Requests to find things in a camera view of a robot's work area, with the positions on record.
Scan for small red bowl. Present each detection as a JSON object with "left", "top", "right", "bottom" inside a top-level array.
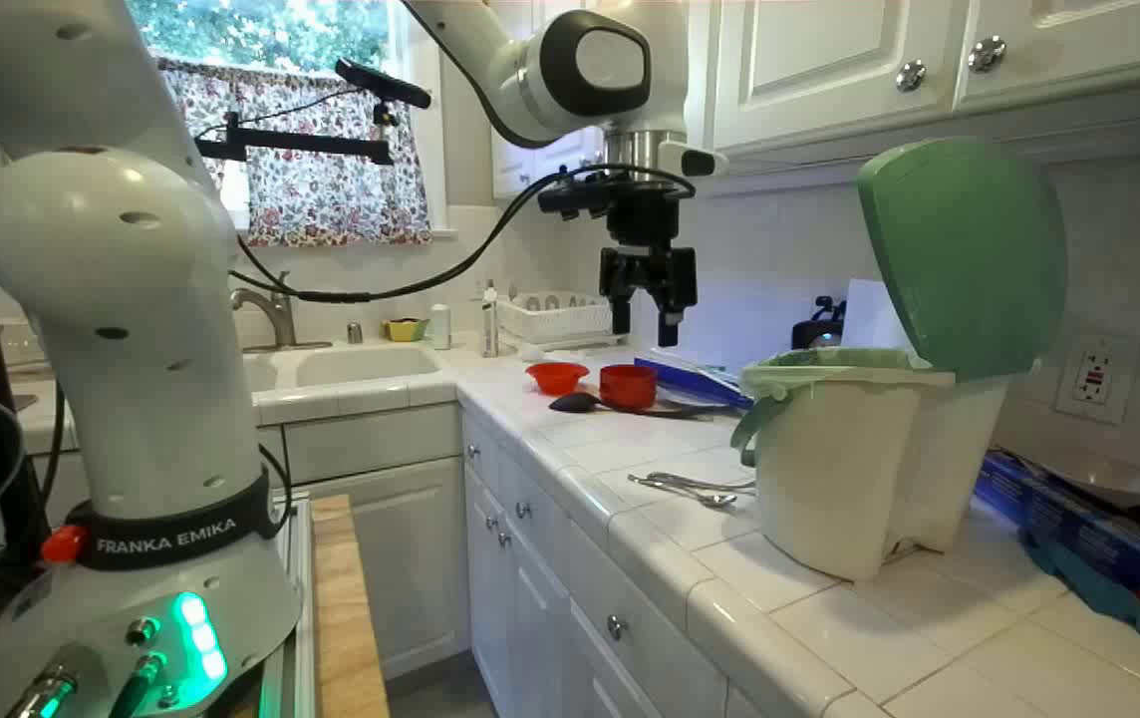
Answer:
[{"left": 522, "top": 355, "right": 595, "bottom": 397}]

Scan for white lower cabinet door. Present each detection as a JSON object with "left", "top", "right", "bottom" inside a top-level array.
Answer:
[{"left": 308, "top": 453, "right": 473, "bottom": 682}]

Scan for white dish rack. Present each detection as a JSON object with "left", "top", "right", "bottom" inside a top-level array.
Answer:
[{"left": 493, "top": 288, "right": 618, "bottom": 352}]

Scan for silver fork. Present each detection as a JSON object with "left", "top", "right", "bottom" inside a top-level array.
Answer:
[{"left": 639, "top": 462, "right": 760, "bottom": 500}]

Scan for silver spoon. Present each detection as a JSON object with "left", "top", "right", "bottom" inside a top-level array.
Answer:
[{"left": 620, "top": 470, "right": 745, "bottom": 516}]

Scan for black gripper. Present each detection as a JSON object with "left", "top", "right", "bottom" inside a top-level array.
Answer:
[{"left": 596, "top": 194, "right": 701, "bottom": 352}]

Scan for teal plastic bag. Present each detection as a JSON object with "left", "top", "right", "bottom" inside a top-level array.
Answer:
[{"left": 1019, "top": 529, "right": 1140, "bottom": 665}]

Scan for window pane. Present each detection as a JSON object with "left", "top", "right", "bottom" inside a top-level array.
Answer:
[{"left": 122, "top": 0, "right": 418, "bottom": 73}]

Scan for white base cabinet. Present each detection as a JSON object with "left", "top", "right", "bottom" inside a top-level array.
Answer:
[{"left": 458, "top": 397, "right": 745, "bottom": 718}]

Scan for light green bin liner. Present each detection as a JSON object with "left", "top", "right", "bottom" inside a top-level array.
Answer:
[{"left": 736, "top": 347, "right": 960, "bottom": 408}]

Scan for floral window curtain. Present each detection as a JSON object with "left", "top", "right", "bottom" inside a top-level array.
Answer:
[{"left": 157, "top": 56, "right": 436, "bottom": 250}]

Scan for yellow green bowl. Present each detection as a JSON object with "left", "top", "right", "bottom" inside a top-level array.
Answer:
[{"left": 380, "top": 316, "right": 432, "bottom": 347}]

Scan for silver sink faucet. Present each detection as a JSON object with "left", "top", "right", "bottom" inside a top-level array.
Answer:
[{"left": 228, "top": 270, "right": 301, "bottom": 355}]

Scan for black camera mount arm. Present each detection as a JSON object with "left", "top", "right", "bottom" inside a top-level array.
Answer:
[{"left": 191, "top": 106, "right": 402, "bottom": 173}]

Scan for black ladle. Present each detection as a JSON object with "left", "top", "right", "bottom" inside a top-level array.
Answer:
[{"left": 547, "top": 387, "right": 705, "bottom": 421}]

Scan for white kitchen sink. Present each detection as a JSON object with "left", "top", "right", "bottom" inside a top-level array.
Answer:
[{"left": 242, "top": 337, "right": 448, "bottom": 395}]

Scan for white compost bin body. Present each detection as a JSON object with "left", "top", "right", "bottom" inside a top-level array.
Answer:
[{"left": 750, "top": 375, "right": 1015, "bottom": 586}]

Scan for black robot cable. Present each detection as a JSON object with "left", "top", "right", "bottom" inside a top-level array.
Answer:
[{"left": 228, "top": 161, "right": 701, "bottom": 308}]

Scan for green bin lid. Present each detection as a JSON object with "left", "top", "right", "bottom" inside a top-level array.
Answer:
[{"left": 858, "top": 137, "right": 1069, "bottom": 381}]

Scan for blue wrap box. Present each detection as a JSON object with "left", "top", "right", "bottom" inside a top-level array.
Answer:
[{"left": 628, "top": 352, "right": 756, "bottom": 416}]

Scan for clear soap bottle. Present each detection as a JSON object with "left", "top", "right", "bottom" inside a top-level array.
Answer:
[{"left": 477, "top": 279, "right": 505, "bottom": 357}]

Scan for white wall outlet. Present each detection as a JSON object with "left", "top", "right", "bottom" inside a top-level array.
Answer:
[{"left": 1051, "top": 329, "right": 1140, "bottom": 432}]

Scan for blue foil box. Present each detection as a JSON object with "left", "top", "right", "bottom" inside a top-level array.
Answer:
[{"left": 971, "top": 445, "right": 1140, "bottom": 631}]

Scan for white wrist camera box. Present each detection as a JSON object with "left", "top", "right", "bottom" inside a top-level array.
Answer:
[{"left": 673, "top": 138, "right": 733, "bottom": 185}]

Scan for white drawer front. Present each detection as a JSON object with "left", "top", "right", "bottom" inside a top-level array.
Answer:
[{"left": 281, "top": 397, "right": 465, "bottom": 486}]

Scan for black camera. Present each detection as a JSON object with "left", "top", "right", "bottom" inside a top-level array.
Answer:
[{"left": 329, "top": 56, "right": 437, "bottom": 111}]

